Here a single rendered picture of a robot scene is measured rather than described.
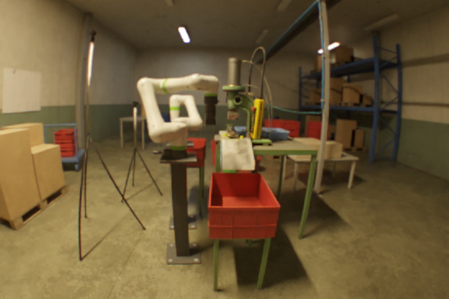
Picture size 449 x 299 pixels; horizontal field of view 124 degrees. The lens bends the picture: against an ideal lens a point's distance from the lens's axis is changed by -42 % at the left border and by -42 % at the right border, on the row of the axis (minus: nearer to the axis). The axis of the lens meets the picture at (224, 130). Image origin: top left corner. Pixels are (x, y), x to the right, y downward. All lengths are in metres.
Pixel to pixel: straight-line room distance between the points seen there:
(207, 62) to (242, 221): 9.56
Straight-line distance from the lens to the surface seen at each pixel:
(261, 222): 1.24
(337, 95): 8.11
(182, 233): 1.77
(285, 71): 10.89
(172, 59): 10.65
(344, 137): 7.39
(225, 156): 1.69
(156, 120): 1.42
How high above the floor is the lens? 1.30
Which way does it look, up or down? 7 degrees down
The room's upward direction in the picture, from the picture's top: 2 degrees clockwise
